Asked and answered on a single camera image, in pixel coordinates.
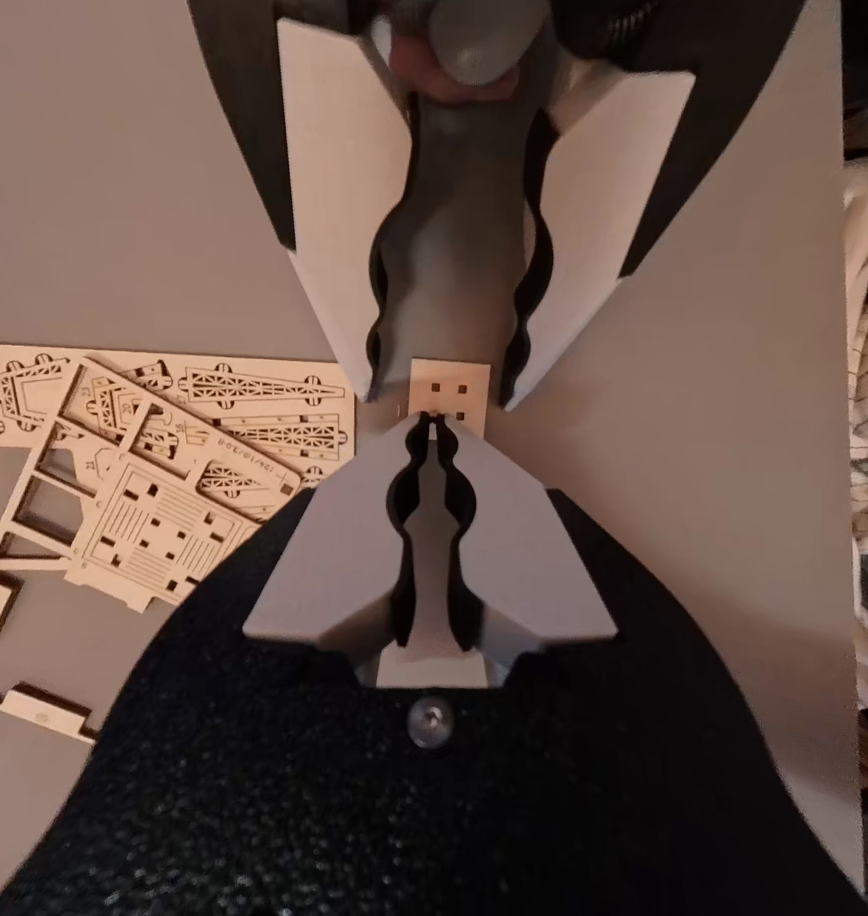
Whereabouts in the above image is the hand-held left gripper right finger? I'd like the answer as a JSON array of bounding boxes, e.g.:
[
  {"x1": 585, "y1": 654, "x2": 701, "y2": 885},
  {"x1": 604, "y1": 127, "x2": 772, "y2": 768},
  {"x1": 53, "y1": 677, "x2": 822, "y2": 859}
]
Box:
[{"x1": 436, "y1": 414, "x2": 619, "y2": 684}]

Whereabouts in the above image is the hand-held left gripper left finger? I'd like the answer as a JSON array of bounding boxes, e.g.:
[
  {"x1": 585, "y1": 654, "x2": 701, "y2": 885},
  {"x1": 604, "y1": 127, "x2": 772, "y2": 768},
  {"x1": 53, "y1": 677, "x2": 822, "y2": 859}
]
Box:
[{"x1": 243, "y1": 414, "x2": 434, "y2": 684}]

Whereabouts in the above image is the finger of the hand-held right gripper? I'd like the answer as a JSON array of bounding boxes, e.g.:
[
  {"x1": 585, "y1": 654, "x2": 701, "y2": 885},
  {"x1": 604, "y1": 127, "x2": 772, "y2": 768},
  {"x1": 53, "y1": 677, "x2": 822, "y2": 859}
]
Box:
[
  {"x1": 275, "y1": 13, "x2": 415, "y2": 403},
  {"x1": 500, "y1": 70, "x2": 696, "y2": 412}
]

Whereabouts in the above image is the small square wooden piece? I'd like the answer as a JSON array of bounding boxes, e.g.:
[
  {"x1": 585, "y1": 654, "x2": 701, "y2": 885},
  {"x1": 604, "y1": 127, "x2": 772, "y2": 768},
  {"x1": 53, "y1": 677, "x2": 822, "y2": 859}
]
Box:
[{"x1": 410, "y1": 358, "x2": 492, "y2": 439}]

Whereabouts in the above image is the person's right hand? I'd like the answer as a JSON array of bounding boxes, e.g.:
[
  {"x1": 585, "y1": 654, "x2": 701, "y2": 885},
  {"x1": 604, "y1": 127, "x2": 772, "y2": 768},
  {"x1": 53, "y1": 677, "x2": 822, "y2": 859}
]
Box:
[{"x1": 394, "y1": 32, "x2": 521, "y2": 108}]

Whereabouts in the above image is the wooden puzzle sheet with trusses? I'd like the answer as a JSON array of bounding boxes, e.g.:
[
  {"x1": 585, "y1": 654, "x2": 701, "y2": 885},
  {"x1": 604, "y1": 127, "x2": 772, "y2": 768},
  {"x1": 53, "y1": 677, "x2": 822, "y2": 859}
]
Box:
[{"x1": 0, "y1": 342, "x2": 356, "y2": 523}]

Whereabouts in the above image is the wooden puzzle frame sheet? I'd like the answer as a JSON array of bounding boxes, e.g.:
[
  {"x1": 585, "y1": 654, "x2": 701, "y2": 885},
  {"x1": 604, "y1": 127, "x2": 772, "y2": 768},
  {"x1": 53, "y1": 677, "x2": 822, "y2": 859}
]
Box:
[{"x1": 0, "y1": 358, "x2": 328, "y2": 747}]

